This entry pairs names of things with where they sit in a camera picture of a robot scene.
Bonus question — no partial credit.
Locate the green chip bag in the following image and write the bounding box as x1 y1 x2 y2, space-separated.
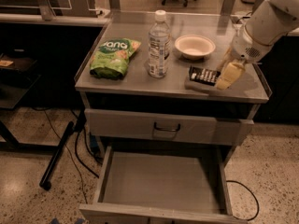
90 38 141 80

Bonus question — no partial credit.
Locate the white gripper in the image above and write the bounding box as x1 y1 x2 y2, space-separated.
215 27 273 90

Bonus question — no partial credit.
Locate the open grey middle drawer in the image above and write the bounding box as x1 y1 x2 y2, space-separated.
79 147 247 224

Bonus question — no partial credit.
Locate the black cable right floor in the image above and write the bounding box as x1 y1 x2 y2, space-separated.
225 179 260 222

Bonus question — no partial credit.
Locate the clear plastic water bottle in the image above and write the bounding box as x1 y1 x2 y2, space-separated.
148 10 171 78

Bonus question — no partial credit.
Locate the white paper bowl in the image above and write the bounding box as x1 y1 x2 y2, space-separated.
175 35 216 61

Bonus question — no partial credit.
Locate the black floor cable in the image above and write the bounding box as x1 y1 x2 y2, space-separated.
32 105 104 203

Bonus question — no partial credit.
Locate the black rxbar chocolate bar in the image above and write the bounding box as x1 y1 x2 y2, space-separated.
189 66 221 86

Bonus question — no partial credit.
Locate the grey metal drawer cabinet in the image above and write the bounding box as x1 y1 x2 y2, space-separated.
74 10 273 224

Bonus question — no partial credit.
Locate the black stand leg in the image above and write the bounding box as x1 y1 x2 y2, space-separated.
39 111 86 190

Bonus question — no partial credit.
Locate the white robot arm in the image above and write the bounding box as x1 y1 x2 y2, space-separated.
215 0 299 90

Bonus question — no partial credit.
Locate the black drawer handle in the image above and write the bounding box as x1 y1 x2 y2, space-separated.
153 122 181 133

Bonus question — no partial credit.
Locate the dark side table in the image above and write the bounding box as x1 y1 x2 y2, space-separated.
0 49 41 149

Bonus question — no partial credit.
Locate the closed grey top drawer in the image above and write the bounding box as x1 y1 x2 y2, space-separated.
85 108 253 146

